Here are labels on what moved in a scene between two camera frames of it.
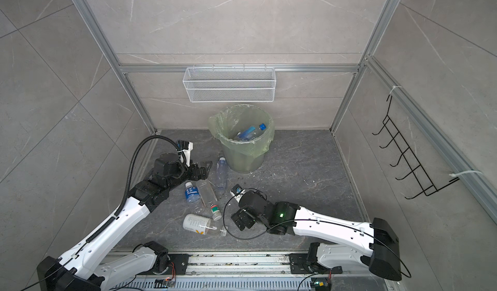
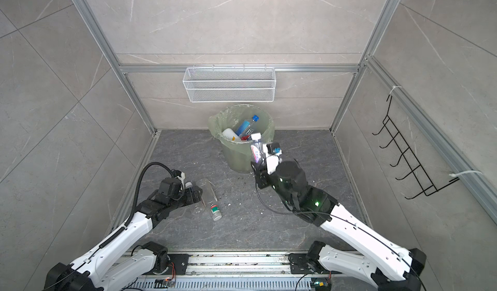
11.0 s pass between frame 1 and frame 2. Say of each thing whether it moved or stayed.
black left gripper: moved
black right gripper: moved
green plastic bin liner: stayed
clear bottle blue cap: moved
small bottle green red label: stayed
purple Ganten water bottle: moved
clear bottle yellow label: moved
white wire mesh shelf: stayed
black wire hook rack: stayed
